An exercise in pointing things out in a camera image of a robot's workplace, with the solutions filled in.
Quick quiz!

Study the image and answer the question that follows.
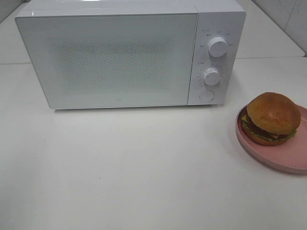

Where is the burger with brown bun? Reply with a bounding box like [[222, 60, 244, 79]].
[[239, 92, 301, 146]]

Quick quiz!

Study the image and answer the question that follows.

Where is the pink round plate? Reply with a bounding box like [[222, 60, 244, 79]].
[[236, 105, 307, 174]]

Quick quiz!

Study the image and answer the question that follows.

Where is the round white door button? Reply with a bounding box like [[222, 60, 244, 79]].
[[200, 90, 214, 102]]

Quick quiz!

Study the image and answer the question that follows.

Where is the white microwave door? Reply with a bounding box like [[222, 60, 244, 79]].
[[16, 14, 197, 109]]

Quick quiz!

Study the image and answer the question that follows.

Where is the white timer knob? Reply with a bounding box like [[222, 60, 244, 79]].
[[202, 68, 221, 86]]

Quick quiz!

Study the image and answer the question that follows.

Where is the white microwave oven body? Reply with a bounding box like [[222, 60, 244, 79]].
[[15, 0, 246, 106]]

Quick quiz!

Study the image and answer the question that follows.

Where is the upper white control knob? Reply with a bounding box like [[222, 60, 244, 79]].
[[208, 35, 228, 58]]

